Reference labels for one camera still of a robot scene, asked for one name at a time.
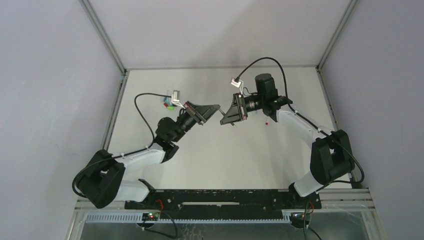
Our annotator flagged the black gel pen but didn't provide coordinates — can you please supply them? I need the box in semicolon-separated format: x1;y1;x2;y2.
219;108;237;128

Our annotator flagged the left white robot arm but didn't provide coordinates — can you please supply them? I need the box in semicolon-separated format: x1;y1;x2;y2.
72;101;221;209

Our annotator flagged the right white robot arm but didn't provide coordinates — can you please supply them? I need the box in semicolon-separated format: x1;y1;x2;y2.
220;73;356;198

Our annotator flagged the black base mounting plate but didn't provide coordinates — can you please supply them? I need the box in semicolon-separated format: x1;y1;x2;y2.
124;188;322;221

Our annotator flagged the left controller board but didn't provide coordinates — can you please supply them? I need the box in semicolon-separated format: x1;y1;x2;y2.
141;212;160;222

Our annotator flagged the controller board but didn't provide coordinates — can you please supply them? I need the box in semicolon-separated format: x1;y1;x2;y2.
289;212;311;224
141;212;160;222

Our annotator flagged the right controller board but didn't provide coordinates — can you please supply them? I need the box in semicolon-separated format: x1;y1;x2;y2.
289;212;311;224

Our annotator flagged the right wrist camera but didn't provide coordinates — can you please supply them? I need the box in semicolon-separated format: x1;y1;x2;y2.
230;78;243;88

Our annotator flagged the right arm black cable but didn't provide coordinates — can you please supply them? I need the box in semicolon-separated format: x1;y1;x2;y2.
237;56;365;193

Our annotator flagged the aluminium frame rail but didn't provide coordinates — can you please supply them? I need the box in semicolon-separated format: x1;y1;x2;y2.
75;188;375;223

